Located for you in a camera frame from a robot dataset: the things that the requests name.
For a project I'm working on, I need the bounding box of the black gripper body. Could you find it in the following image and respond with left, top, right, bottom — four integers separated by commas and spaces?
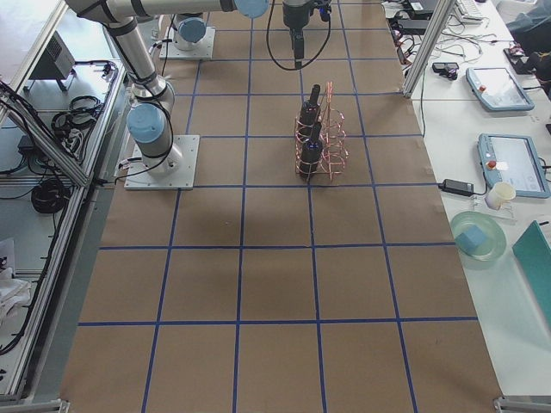
282, 0, 314, 30

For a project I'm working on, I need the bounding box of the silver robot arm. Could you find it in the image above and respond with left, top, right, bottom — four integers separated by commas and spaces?
171, 13, 207, 51
66, 1, 269, 178

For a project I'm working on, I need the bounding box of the dark bottle in rack end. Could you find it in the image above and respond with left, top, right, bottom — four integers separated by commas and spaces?
299, 121, 323, 182

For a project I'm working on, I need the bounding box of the upper blue teach pendant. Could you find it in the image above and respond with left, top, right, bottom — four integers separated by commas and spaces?
466, 67, 535, 112

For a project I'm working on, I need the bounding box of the blue teach pendant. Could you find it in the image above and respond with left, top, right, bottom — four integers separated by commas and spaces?
477, 133, 550, 199
466, 67, 535, 112

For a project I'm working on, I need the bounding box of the black power adapter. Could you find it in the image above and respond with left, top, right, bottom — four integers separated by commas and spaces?
438, 179, 474, 197

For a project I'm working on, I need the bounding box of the grey electronics box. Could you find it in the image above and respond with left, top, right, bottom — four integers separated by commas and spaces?
23, 31, 76, 92

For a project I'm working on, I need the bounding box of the lower blue teach pendant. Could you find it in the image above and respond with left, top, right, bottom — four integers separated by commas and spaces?
477, 133, 550, 199

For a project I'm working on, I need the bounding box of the white paper cup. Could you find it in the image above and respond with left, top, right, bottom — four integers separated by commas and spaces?
485, 182, 517, 210

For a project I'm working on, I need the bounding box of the blue foam cube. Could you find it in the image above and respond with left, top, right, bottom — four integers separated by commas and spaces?
455, 225, 488, 255

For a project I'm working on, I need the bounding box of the clear green glass bowl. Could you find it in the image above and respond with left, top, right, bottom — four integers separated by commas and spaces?
450, 211, 507, 262

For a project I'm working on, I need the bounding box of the crumpled white cloth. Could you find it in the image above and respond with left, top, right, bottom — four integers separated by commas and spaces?
0, 238, 34, 332

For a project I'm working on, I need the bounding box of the dark bottle under rack handle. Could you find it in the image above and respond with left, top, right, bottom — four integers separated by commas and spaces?
297, 83, 320, 140

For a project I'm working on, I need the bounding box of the copper wire wine rack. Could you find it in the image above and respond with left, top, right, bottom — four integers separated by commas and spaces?
294, 81, 349, 182

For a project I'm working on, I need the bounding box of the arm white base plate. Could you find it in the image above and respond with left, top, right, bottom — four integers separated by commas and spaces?
159, 27, 215, 60
124, 135, 200, 190

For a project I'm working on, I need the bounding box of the aluminium frame post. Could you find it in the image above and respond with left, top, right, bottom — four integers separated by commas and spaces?
402, 0, 455, 98

